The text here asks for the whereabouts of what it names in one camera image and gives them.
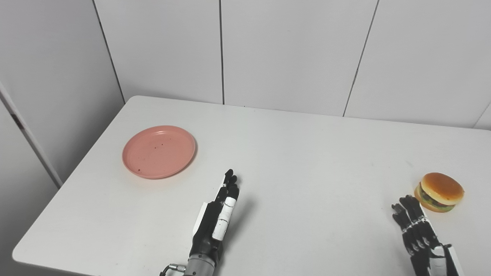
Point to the white wall trim strip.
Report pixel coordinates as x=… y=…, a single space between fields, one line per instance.
x=28 y=138

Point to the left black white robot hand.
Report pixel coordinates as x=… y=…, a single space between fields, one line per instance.
x=220 y=224

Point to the pink round plate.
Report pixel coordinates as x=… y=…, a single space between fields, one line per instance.
x=159 y=153

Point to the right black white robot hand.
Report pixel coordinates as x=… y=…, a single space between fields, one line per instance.
x=425 y=245

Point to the toy hamburger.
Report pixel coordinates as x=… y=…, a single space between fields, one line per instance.
x=443 y=188

